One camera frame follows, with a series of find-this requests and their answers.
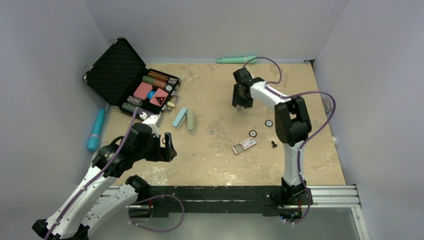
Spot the red white staple box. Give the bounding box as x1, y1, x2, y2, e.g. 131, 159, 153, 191
231, 137, 257, 155

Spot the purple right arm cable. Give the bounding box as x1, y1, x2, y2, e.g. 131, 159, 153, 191
243, 56, 337, 226

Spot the pink card deck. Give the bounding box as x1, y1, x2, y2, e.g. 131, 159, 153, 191
133, 82, 153, 100

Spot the red triangle card deck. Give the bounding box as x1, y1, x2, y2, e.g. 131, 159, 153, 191
149, 88, 169, 107

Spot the light blue stapler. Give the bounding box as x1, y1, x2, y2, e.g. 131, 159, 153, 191
172, 107, 188, 129

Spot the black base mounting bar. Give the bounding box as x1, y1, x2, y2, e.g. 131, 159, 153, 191
127, 185, 313, 221

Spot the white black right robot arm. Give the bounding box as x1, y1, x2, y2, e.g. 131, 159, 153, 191
232, 67, 312, 204

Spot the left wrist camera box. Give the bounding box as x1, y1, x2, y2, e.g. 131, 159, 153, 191
138, 112, 163, 136

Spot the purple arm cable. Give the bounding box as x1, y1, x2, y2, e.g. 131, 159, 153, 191
243, 56, 337, 226
43, 106, 147, 240

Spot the poker chip near box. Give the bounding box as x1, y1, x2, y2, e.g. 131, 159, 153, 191
248, 130, 258, 138

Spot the grey poker chip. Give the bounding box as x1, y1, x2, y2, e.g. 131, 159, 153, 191
264, 119, 274, 128

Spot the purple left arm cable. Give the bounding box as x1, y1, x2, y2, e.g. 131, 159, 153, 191
43, 106, 147, 240

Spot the teal green handheld massager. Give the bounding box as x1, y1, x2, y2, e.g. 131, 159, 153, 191
215, 56, 258, 64

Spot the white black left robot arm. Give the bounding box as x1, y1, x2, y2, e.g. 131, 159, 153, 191
31, 121, 177, 240

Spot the black poker chip case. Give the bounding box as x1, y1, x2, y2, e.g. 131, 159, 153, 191
83, 36, 181, 114

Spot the green stapler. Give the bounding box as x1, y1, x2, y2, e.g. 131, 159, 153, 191
186, 109, 195, 133

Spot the blue handheld massager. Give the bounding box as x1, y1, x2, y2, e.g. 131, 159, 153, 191
86, 108, 106, 153

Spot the aluminium frame rail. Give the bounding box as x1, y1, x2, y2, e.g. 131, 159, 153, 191
99, 185, 361, 224

